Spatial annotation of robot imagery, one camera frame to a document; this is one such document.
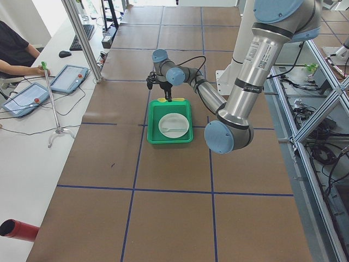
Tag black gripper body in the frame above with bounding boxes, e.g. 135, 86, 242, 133
159, 81, 172, 92

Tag yellow plastic spoon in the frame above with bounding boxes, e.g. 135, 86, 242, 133
157, 98, 185, 103

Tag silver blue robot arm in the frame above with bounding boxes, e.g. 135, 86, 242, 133
152, 1, 323, 154

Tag green plastic tray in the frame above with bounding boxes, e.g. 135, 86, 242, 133
147, 100, 194, 144

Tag white round plate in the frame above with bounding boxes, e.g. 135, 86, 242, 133
158, 113, 189, 138

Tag translucent plastic fork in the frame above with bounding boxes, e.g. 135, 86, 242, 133
160, 128, 188, 133

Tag blue teach pendant far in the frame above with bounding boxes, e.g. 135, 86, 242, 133
50, 64, 88, 94

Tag blue teach pendant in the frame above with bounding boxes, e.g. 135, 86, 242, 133
50, 64, 88, 94
1, 82, 49, 117

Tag black keyboard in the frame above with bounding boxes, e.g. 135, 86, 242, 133
69, 24, 95, 52

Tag black computer mouse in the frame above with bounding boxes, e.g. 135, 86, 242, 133
58, 50, 71, 58

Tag metal stand with green clip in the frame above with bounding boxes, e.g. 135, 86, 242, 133
41, 61, 75, 148

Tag blue teach pendant near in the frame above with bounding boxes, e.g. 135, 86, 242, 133
1, 82, 49, 117

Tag person in black shirt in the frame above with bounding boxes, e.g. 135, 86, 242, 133
1, 21, 45, 79

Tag red cylinder tube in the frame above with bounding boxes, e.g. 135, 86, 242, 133
1, 219, 40, 242

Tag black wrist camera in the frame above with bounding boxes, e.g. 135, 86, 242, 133
146, 72, 159, 90

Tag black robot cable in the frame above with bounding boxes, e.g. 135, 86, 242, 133
177, 56, 207, 82

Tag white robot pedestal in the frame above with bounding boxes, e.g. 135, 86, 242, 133
215, 0, 256, 96

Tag aluminium frame rail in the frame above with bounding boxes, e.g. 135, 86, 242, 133
62, 0, 103, 83

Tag tangled black floor cables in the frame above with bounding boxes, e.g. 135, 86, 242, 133
280, 73, 349, 203

